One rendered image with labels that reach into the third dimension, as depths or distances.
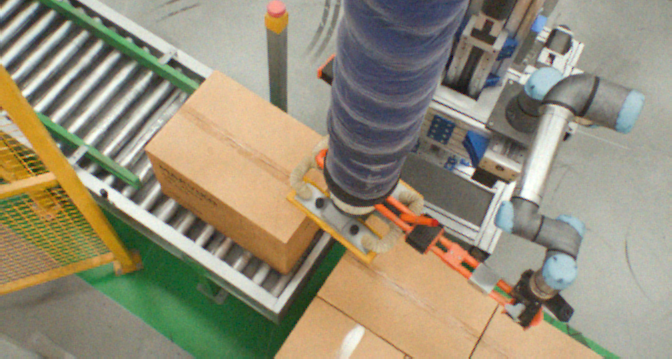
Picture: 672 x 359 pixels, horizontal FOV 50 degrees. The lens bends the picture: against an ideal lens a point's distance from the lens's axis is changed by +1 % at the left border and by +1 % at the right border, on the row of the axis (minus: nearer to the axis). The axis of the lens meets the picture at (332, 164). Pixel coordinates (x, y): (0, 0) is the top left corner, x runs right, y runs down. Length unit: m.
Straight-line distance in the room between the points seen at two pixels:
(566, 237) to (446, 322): 0.99
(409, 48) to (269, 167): 1.22
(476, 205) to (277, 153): 1.16
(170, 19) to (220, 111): 1.49
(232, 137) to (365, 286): 0.77
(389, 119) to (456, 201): 1.77
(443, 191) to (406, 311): 0.76
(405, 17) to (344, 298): 1.66
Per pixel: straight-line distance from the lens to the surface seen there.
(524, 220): 1.85
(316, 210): 2.23
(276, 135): 2.50
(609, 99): 1.99
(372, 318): 2.72
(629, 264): 3.69
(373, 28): 1.29
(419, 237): 2.11
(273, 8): 2.68
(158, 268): 3.36
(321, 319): 2.70
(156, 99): 3.08
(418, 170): 3.31
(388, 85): 1.42
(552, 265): 1.81
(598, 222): 3.70
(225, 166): 2.46
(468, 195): 3.31
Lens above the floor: 3.18
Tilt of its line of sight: 65 degrees down
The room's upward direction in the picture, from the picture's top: 8 degrees clockwise
